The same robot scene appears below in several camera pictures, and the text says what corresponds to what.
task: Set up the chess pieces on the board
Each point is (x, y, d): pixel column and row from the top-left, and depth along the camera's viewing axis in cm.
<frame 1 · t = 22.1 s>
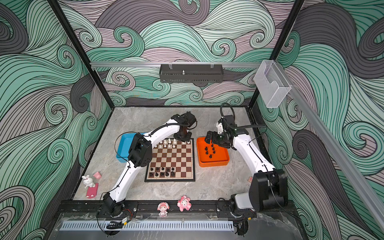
left hand: (185, 139, 96), fingers closed
right hand: (212, 140, 84), fingers open
folding chessboard brown cream: (172, 161, 91), on the table
blue plastic tray: (124, 144, 100), on the table
orange plastic tray: (211, 154, 94), on the table
white bunny figurine: (88, 181, 77), point 7 cm above the table
pink flat phone toy: (91, 192, 80), on the table
small pink cube: (97, 175, 85), point 2 cm above the table

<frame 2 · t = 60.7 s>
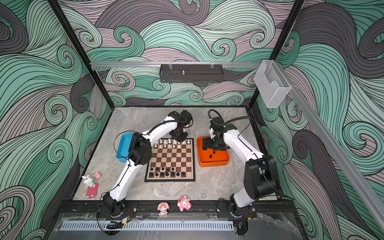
left hand: (180, 139, 96), fingers open
right hand: (210, 147, 86), fingers open
the named things where they were.

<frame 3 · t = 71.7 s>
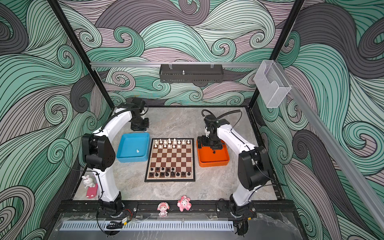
left hand: (147, 127, 91), fingers closed
right hand: (205, 147, 87), fingers open
white pawn in tray: (137, 151, 95), point 2 cm above the table
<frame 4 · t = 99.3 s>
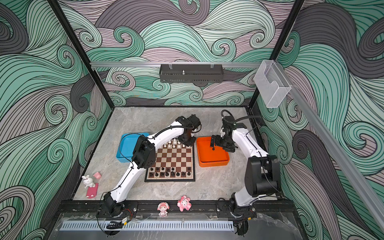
left hand: (189, 144, 95), fingers closed
right hand: (218, 147, 87), fingers open
